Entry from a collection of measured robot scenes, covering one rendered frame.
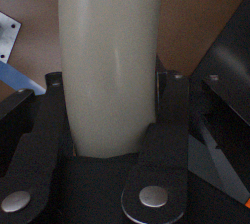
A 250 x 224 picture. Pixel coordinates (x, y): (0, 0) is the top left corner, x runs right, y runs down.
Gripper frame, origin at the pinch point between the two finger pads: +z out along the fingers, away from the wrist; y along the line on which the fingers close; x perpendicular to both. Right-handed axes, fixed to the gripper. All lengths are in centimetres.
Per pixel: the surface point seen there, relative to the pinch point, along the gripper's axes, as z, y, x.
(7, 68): 88, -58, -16
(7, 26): 87, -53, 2
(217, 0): 82, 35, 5
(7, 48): 87, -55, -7
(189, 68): 82, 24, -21
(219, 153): 79, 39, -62
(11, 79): 88, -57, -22
